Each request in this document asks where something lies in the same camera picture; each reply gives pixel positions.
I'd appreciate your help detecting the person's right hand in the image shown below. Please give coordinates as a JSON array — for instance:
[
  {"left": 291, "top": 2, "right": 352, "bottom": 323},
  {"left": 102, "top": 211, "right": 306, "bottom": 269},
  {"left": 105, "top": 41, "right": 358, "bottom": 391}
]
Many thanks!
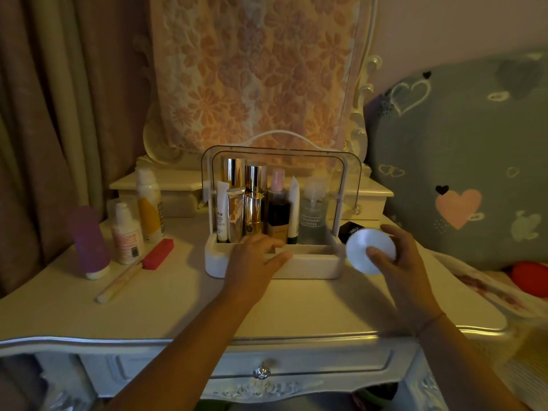
[{"left": 366, "top": 224, "right": 446, "bottom": 335}]

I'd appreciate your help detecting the person's left hand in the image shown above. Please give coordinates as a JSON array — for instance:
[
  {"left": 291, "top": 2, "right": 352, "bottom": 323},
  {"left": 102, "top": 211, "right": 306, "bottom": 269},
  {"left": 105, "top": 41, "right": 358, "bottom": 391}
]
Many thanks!
[{"left": 223, "top": 233, "right": 293, "bottom": 305}]

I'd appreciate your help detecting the white round cosmetic jar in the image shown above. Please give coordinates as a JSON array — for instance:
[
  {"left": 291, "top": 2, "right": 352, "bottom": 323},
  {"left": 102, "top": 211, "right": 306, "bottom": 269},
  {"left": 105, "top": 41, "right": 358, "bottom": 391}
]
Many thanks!
[{"left": 345, "top": 228, "right": 397, "bottom": 276}]

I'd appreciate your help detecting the person's left forearm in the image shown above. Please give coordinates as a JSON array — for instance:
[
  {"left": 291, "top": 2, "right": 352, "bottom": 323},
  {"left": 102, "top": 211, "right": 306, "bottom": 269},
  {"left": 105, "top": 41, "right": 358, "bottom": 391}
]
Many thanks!
[{"left": 106, "top": 294, "right": 263, "bottom": 411}]

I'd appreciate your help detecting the person's right forearm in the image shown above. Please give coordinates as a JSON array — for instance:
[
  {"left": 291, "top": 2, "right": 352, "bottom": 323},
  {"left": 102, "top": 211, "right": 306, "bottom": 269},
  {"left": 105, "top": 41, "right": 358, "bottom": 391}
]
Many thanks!
[{"left": 416, "top": 314, "right": 529, "bottom": 411}]

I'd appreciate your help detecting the black cosmetic box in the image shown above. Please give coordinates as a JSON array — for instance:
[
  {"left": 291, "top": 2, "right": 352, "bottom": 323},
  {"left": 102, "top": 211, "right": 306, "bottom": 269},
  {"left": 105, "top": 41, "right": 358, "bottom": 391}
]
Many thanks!
[{"left": 338, "top": 221, "right": 365, "bottom": 245}]

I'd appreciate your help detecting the dark bottle with pink cap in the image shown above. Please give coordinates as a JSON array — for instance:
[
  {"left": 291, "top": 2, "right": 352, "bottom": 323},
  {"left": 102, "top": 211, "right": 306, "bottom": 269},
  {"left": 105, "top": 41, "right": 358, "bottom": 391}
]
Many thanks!
[{"left": 267, "top": 168, "right": 292, "bottom": 244}]

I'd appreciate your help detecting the white tube with dark cap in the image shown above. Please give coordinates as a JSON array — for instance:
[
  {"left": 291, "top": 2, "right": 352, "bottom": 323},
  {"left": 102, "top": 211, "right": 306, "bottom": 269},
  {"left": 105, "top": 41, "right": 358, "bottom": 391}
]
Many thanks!
[{"left": 287, "top": 176, "right": 301, "bottom": 245}]

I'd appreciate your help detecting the short gold cosmetic bottle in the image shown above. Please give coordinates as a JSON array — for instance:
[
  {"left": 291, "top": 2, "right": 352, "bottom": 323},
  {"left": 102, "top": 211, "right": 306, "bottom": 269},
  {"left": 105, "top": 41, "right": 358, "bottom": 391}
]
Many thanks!
[{"left": 243, "top": 192, "right": 265, "bottom": 239}]

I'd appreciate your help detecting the clear pump bottle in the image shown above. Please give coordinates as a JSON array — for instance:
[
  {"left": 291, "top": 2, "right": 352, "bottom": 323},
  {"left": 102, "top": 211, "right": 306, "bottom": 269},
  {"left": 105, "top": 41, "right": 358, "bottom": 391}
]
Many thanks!
[{"left": 298, "top": 177, "right": 329, "bottom": 245}]

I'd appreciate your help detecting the champagne cosmetic tube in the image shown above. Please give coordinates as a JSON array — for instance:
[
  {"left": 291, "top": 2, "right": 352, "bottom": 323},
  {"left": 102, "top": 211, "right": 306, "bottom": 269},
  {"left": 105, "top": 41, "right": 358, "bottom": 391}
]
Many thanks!
[{"left": 227, "top": 188, "right": 246, "bottom": 244}]

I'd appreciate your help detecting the white cream tube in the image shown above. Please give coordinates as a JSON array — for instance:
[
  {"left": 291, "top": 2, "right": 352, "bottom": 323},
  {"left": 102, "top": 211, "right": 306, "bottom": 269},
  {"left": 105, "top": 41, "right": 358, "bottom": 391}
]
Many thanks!
[{"left": 216, "top": 180, "right": 231, "bottom": 244}]

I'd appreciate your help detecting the tall gold cosmetic bottle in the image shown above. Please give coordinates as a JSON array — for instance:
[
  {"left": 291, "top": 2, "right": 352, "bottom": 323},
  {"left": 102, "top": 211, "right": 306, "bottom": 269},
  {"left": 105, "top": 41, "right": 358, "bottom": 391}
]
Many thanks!
[
  {"left": 245, "top": 163, "right": 268, "bottom": 196},
  {"left": 222, "top": 157, "right": 247, "bottom": 194}
]

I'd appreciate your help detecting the pink rectangular box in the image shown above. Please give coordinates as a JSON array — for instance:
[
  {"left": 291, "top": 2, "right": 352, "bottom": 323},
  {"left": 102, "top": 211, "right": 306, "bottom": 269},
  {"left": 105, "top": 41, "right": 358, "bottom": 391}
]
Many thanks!
[{"left": 142, "top": 238, "right": 175, "bottom": 270}]

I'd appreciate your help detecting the grey heart print pillow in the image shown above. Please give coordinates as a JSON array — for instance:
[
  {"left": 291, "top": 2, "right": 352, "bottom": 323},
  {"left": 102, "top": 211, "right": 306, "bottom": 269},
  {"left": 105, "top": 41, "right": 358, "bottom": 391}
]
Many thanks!
[{"left": 365, "top": 49, "right": 548, "bottom": 271}]

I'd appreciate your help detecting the white and yellow spray bottle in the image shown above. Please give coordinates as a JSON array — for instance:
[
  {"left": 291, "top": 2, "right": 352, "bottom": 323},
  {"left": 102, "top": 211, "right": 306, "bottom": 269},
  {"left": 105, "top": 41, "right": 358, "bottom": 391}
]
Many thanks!
[{"left": 136, "top": 167, "right": 166, "bottom": 245}]

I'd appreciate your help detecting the white dressing table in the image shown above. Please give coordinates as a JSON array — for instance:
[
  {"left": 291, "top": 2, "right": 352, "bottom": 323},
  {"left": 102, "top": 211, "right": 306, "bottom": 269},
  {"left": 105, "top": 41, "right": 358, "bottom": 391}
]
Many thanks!
[{"left": 0, "top": 211, "right": 510, "bottom": 411}]

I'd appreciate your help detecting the small white bottle pink label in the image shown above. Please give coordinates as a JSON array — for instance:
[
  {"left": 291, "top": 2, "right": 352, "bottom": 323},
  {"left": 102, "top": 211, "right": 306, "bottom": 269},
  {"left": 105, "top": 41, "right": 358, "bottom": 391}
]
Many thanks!
[{"left": 110, "top": 202, "right": 144, "bottom": 266}]

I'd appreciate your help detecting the red round object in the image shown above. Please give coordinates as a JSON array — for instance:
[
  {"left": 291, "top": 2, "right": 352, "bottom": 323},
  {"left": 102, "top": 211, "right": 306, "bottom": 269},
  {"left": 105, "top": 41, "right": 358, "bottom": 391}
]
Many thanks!
[{"left": 509, "top": 261, "right": 548, "bottom": 299}]

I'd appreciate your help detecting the cream cosmetic stick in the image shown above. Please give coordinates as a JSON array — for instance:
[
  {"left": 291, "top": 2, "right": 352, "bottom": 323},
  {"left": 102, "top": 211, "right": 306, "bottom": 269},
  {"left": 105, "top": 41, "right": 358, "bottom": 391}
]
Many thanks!
[{"left": 94, "top": 260, "right": 144, "bottom": 305}]

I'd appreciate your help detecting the purple bottle with white cap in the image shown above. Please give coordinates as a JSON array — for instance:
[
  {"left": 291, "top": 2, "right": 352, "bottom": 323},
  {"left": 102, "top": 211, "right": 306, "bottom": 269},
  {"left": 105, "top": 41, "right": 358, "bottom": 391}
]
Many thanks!
[{"left": 70, "top": 205, "right": 111, "bottom": 281}]

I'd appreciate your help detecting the floral cloth over mirror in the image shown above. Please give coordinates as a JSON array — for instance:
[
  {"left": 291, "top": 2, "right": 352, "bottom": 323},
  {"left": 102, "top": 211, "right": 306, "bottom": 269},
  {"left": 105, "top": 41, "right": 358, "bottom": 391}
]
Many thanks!
[{"left": 149, "top": 0, "right": 374, "bottom": 168}]

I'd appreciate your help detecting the beige curtain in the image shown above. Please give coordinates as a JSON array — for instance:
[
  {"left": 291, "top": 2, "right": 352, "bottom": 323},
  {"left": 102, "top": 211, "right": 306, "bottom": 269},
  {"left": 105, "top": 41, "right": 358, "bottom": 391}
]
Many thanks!
[{"left": 0, "top": 0, "right": 160, "bottom": 298}]

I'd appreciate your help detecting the white cosmetic organizer with handle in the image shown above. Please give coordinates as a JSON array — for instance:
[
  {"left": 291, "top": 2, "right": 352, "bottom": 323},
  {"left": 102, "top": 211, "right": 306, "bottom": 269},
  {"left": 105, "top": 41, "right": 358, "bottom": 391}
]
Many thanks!
[{"left": 200, "top": 130, "right": 363, "bottom": 281}]

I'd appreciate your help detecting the thin string bracelet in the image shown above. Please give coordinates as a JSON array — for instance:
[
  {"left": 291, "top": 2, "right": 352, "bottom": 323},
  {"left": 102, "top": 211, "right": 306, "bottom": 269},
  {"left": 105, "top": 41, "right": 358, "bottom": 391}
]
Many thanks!
[{"left": 416, "top": 312, "right": 447, "bottom": 337}]

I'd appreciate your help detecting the white ornate mirror frame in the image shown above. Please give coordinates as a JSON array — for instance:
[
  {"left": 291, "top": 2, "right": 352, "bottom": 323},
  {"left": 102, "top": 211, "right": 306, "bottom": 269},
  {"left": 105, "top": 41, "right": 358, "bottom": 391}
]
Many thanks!
[{"left": 132, "top": 0, "right": 383, "bottom": 167}]

